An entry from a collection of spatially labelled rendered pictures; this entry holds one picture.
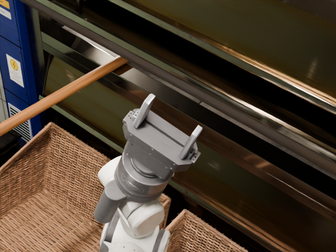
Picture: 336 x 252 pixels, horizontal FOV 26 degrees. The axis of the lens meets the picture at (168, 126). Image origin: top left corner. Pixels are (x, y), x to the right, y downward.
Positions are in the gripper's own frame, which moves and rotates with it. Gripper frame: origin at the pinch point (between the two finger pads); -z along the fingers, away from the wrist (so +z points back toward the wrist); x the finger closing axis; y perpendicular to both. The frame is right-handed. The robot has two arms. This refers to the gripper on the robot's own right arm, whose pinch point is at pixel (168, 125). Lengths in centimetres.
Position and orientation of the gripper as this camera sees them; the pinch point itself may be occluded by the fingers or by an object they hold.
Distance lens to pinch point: 107.9
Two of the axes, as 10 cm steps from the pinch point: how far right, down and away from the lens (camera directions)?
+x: -8.3, -5.6, 0.8
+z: -2.7, 5.2, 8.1
